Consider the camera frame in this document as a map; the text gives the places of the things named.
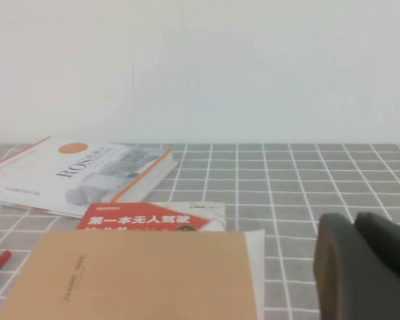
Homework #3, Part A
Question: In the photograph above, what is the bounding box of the thin white booklet orange edge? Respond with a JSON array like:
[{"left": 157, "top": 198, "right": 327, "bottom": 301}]
[{"left": 0, "top": 196, "right": 86, "bottom": 220}]

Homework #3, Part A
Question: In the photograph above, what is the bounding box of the tan kraft notebook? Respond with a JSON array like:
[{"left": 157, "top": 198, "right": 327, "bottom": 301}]
[{"left": 0, "top": 229, "right": 259, "bottom": 320}]

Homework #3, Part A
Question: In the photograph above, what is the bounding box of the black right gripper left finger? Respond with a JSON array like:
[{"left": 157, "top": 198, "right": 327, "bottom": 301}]
[{"left": 313, "top": 212, "right": 400, "bottom": 320}]

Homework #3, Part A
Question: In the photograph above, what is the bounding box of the white ROS book orange spine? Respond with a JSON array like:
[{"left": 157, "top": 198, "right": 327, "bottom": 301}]
[{"left": 0, "top": 135, "right": 180, "bottom": 205}]

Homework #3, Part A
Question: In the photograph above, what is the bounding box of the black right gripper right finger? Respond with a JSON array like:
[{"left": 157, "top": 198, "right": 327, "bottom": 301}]
[{"left": 353, "top": 211, "right": 400, "bottom": 286}]

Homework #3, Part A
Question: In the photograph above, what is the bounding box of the grey checked tablecloth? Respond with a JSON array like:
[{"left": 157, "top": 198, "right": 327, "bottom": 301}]
[{"left": 0, "top": 142, "right": 400, "bottom": 320}]

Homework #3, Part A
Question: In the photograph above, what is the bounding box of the red book white title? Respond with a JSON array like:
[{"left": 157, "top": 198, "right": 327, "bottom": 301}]
[{"left": 75, "top": 201, "right": 211, "bottom": 231}]

